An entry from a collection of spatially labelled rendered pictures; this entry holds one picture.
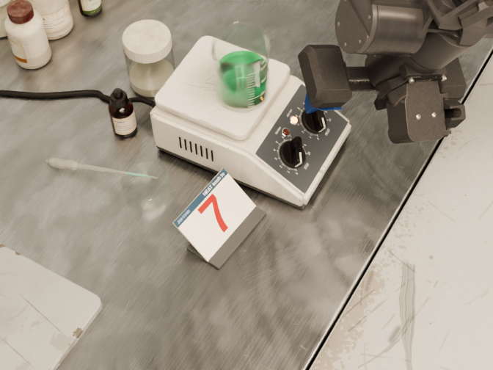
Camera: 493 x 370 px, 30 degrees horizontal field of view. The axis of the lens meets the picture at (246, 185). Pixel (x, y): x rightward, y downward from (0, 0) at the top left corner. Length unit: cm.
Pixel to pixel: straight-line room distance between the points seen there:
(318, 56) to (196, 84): 20
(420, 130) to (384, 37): 13
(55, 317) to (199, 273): 16
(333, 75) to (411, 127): 9
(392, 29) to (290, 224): 31
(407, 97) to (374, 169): 21
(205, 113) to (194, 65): 7
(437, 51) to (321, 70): 11
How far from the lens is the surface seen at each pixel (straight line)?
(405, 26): 82
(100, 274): 102
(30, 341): 98
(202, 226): 101
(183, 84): 105
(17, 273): 103
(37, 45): 120
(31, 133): 115
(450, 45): 86
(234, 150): 102
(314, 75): 89
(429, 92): 92
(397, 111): 91
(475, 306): 101
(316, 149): 105
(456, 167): 111
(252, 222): 103
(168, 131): 106
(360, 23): 81
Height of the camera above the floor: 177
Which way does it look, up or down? 54 degrees down
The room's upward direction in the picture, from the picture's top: 2 degrees counter-clockwise
